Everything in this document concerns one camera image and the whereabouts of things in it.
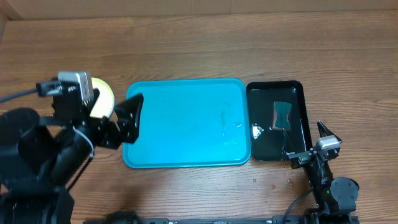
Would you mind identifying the teal serving tray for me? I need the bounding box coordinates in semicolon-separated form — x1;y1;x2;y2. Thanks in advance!
123;78;251;169

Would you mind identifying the black water tray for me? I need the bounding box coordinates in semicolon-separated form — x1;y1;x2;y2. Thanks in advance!
246;80;312;161

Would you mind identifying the yellow plate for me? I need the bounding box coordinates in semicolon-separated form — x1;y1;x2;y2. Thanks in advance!
90;78;115;118

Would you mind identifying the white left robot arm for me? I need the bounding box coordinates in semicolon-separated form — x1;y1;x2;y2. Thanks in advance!
1;90;144;223

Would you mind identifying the green scrubbing sponge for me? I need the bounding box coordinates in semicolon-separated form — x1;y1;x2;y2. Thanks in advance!
272;101;292;130

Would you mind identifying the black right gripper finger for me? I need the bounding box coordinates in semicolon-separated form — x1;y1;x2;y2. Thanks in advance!
317;121;342;143
282;128;295;153

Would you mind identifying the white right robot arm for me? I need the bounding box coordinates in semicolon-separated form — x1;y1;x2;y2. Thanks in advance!
281;121;359;223

